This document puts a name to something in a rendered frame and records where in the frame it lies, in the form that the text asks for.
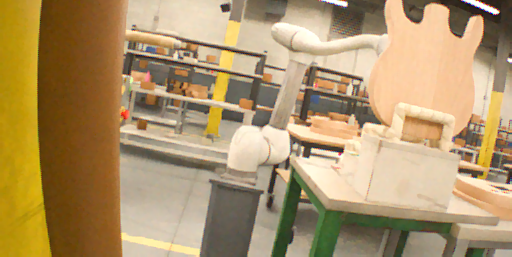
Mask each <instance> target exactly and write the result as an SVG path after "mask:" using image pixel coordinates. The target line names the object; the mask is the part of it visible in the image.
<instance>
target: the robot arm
mask: <svg viewBox="0 0 512 257"><path fill-rule="evenodd" d="M387 35H388V34H384V35H383V36H381V37H379V36H373V35H372V34H367V35H360V36H356V37H352V38H350V37H348V38H344V39H339V40H335V41H331V42H326V43H320V41H319V39H318V38H317V37H316V36H315V35H314V34H313V33H312V32H311V31H309V30H307V29H305V28H301V27H299V26H295V25H291V24H286V23H276V24H275V25H273V27H272V28H271V36H272V38H273V39H274V40H275V41H276V42H277V43H279V44H282V45H283V46H284V47H286V48H287V49H288V51H289V54H288V57H289V59H290V60H289V64H288V67H287V70H286V73H285V76H284V79H283V82H282V86H281V89H280V93H279V96H278V99H277V102H275V105H274V108H273V111H272V116H271V119H270V122H269V124H268V125H266V126H265V127H263V129H262V131H261V130H260V129H259V128H257V127H253V126H242V127H240V128H239V129H238V130H237V131H236V133H235V135H234V137H233V140H232V143H231V147H230V152H229V158H228V165H227V167H216V168H215V171H216V172H218V173H222V175H221V178H223V180H229V181H233V182H238V183H243V184H247V185H252V186H256V185H257V183H256V180H257V179H258V176H256V171H257V167H259V165H261V164H262V165H270V164H277V163H280V162H282V161H284V160H285V159H286V158H287V157H288V156H289V153H290V144H289V133H288V131H287V130H286V129H287V126H288V123H289V120H290V117H291V113H292V110H293V107H294V104H295V101H296V98H297V95H298V92H299V88H300V85H301V82H302V79H303V75H304V72H305V69H306V66H308V65H310V64H311V63H312V62H313V60H314V59H315V58H316V57H318V56H328V55H333V54H337V53H341V52H344V51H347V50H351V49H354V50H355V49H359V48H363V47H370V48H373V49H374V50H375V52H376V55H377V56H378V57H379V56H380V55H381V54H382V52H384V48H385V46H386V44H387V41H388V37H387ZM375 63H376V62H375ZM375 63H374V64H373V65H372V66H371V67H370V68H369V69H368V70H367V71H366V73H365V74H364V76H363V77H364V84H365V86H366V87H367V88H368V81H369V76H370V73H371V71H372V68H373V66H374V65H375Z"/></svg>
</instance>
